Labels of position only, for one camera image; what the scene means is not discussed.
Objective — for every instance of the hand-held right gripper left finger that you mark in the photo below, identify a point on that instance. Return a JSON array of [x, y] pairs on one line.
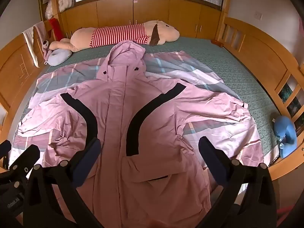
[[88, 158]]

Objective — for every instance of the lavender neck pillow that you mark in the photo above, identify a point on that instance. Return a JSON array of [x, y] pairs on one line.
[[58, 57]]

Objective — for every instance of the bagged white plush toy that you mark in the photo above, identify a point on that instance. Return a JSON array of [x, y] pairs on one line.
[[51, 10]]

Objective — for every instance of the plaid pink grey blanket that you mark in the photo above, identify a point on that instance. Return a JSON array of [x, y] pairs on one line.
[[166, 64]]

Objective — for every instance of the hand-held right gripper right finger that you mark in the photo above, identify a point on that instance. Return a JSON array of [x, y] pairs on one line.
[[212, 158]]

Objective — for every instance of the small pink plush toy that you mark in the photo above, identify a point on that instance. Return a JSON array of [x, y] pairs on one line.
[[45, 48]]

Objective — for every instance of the wooden headboard cabinets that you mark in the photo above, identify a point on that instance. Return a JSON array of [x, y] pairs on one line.
[[154, 11]]

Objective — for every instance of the pink hooded jacket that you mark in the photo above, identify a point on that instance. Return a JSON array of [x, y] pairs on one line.
[[114, 123]]

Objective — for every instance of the pink hanging towel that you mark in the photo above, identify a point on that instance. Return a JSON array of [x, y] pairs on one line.
[[40, 29]]

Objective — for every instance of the wooden shelf unit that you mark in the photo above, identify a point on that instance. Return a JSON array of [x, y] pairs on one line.
[[59, 14]]

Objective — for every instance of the red cloth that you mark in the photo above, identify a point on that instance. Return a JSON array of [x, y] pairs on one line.
[[56, 28]]

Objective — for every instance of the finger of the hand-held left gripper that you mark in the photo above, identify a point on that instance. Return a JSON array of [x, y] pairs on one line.
[[4, 153], [26, 158]]

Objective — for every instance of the blue neck pillow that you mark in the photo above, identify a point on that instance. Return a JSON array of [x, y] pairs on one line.
[[285, 133]]

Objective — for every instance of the white hanging towel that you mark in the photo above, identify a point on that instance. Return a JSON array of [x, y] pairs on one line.
[[30, 45]]

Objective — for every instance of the white wall outlet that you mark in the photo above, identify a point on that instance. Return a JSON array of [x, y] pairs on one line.
[[258, 15]]

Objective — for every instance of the large striped plush toy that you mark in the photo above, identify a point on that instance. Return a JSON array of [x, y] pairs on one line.
[[83, 37]]

